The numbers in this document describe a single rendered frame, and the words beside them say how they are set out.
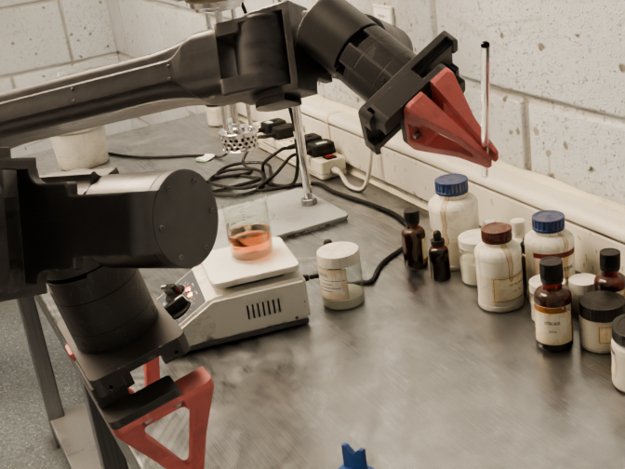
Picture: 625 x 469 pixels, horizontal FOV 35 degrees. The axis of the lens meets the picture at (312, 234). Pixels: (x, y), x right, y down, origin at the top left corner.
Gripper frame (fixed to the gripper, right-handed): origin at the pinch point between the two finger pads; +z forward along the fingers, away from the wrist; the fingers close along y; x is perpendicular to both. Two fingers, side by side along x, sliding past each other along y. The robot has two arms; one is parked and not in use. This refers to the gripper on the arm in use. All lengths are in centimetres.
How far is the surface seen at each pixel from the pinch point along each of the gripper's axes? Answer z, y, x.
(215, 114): -100, -14, -128
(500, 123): -23, -28, -61
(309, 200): -46, -5, -83
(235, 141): -56, 0, -68
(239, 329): -24, 22, -49
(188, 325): -28, 26, -46
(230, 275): -29, 18, -46
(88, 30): -209, -22, -204
